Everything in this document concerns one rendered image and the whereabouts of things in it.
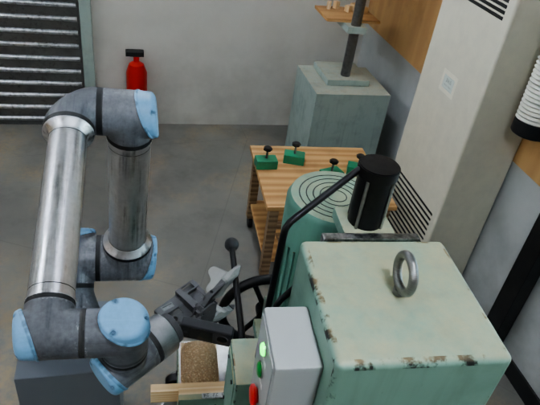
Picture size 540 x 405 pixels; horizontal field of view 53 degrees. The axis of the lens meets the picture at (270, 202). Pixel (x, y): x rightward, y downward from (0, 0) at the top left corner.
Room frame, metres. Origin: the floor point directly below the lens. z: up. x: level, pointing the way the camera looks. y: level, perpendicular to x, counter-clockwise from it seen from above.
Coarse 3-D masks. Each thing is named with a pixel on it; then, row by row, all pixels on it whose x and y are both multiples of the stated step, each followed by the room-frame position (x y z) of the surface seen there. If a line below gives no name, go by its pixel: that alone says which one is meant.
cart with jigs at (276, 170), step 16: (256, 160) 2.39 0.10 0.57; (272, 160) 2.40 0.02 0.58; (288, 160) 2.47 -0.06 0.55; (304, 160) 2.47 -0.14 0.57; (320, 160) 2.56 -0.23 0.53; (336, 160) 2.39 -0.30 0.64; (352, 160) 2.62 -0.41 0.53; (256, 176) 2.56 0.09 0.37; (272, 176) 2.33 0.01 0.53; (288, 176) 2.35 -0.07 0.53; (256, 192) 2.56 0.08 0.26; (272, 192) 2.19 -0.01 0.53; (256, 208) 2.52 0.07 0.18; (272, 208) 2.07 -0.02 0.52; (256, 224) 2.37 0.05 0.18; (272, 224) 2.09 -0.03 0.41; (272, 240) 2.09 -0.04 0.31; (272, 256) 2.13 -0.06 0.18
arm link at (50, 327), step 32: (64, 96) 1.14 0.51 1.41; (64, 128) 1.06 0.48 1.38; (64, 160) 0.97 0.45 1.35; (64, 192) 0.90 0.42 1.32; (64, 224) 0.83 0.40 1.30; (32, 256) 0.76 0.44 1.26; (64, 256) 0.76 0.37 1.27; (32, 288) 0.69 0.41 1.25; (64, 288) 0.70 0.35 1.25; (32, 320) 0.63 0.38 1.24; (64, 320) 0.64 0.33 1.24; (32, 352) 0.59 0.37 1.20; (64, 352) 0.60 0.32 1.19
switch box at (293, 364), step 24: (264, 312) 0.50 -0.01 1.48; (288, 312) 0.51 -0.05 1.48; (264, 336) 0.47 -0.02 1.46; (288, 336) 0.46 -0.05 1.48; (312, 336) 0.47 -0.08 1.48; (288, 360) 0.43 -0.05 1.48; (312, 360) 0.43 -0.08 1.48; (264, 384) 0.44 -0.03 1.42; (288, 384) 0.42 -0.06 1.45; (312, 384) 0.42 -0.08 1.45
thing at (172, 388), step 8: (152, 384) 0.75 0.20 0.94; (160, 384) 0.75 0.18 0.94; (168, 384) 0.75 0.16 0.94; (176, 384) 0.76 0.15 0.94; (184, 384) 0.76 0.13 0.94; (192, 384) 0.76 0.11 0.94; (200, 384) 0.77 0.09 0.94; (208, 384) 0.77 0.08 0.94; (216, 384) 0.77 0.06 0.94; (152, 392) 0.73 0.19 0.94; (160, 392) 0.73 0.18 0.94; (168, 392) 0.74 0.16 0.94; (176, 392) 0.74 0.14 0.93; (152, 400) 0.73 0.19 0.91; (160, 400) 0.73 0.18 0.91; (168, 400) 0.74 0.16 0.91; (176, 400) 0.74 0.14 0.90
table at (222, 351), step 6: (258, 324) 1.03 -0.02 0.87; (258, 330) 1.01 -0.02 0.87; (258, 336) 0.99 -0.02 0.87; (222, 348) 0.91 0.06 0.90; (228, 348) 0.91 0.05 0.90; (180, 354) 0.87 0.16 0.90; (222, 354) 0.89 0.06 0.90; (180, 360) 0.85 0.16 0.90; (222, 360) 0.87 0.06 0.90; (180, 366) 0.83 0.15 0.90; (222, 366) 0.85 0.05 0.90; (180, 372) 0.82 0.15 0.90; (222, 372) 0.84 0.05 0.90; (180, 378) 0.80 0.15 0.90; (222, 378) 0.82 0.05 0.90
